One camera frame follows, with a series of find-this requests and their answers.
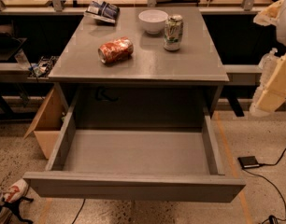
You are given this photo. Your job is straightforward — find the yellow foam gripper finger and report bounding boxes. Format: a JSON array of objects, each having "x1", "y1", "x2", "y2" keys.
[
  {"x1": 253, "y1": 0, "x2": 284, "y2": 26},
  {"x1": 250, "y1": 55, "x2": 286, "y2": 117}
]

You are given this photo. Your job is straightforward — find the grey top drawer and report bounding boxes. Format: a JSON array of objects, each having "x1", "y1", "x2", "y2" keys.
[{"x1": 24, "y1": 88, "x2": 245, "y2": 203}]

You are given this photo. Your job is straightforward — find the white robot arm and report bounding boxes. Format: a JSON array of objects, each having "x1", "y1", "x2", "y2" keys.
[{"x1": 250, "y1": 0, "x2": 286, "y2": 117}]

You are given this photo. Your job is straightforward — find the clear sanitizer pump bottle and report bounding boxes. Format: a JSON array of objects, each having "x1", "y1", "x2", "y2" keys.
[{"x1": 258, "y1": 48, "x2": 278, "y2": 82}]

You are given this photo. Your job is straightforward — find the grey side shelf right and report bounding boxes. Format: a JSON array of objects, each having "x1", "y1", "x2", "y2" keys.
[{"x1": 224, "y1": 64, "x2": 262, "y2": 86}]

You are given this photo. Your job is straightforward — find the grey side shelf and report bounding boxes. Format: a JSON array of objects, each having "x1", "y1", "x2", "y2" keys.
[
  {"x1": 224, "y1": 64, "x2": 262, "y2": 86},
  {"x1": 0, "y1": 63, "x2": 51, "y2": 83}
]

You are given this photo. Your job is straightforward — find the black foot pedal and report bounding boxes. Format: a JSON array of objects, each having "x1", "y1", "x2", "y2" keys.
[{"x1": 237, "y1": 156, "x2": 260, "y2": 169}]

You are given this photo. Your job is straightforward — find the green white soda can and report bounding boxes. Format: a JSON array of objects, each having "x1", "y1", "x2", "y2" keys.
[{"x1": 164, "y1": 14, "x2": 183, "y2": 51}]

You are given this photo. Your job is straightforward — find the white bowl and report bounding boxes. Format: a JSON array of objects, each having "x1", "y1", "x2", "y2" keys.
[{"x1": 138, "y1": 9, "x2": 168, "y2": 34}]

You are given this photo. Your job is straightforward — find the grey cabinet table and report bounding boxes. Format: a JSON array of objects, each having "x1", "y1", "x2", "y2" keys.
[{"x1": 50, "y1": 7, "x2": 228, "y2": 129}]

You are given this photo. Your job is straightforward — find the crushed orange soda can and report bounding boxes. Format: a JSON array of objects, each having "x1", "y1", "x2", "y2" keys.
[{"x1": 98, "y1": 36, "x2": 134, "y2": 63}]

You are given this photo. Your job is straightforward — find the blue chip bag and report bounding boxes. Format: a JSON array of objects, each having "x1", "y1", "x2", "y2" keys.
[{"x1": 84, "y1": 0, "x2": 120, "y2": 23}]

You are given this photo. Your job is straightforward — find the cardboard box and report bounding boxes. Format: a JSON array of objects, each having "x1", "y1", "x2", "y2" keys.
[{"x1": 23, "y1": 87, "x2": 66, "y2": 160}]

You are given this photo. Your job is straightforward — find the grey side shelf left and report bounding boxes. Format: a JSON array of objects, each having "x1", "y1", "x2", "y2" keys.
[{"x1": 0, "y1": 63, "x2": 51, "y2": 83}]

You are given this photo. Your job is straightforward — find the white red sneaker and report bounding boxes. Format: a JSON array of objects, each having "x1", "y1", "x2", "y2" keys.
[{"x1": 4, "y1": 179, "x2": 29, "y2": 203}]

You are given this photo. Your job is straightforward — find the black tripod stand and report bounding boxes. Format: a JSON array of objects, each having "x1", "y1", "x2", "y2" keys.
[{"x1": 3, "y1": 196, "x2": 34, "y2": 224}]

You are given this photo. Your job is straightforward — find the black pedal cable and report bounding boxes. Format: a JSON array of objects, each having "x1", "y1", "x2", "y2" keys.
[{"x1": 242, "y1": 141, "x2": 286, "y2": 224}]

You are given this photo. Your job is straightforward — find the black floor cable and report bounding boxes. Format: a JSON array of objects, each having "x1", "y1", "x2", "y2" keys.
[{"x1": 71, "y1": 198, "x2": 87, "y2": 224}]

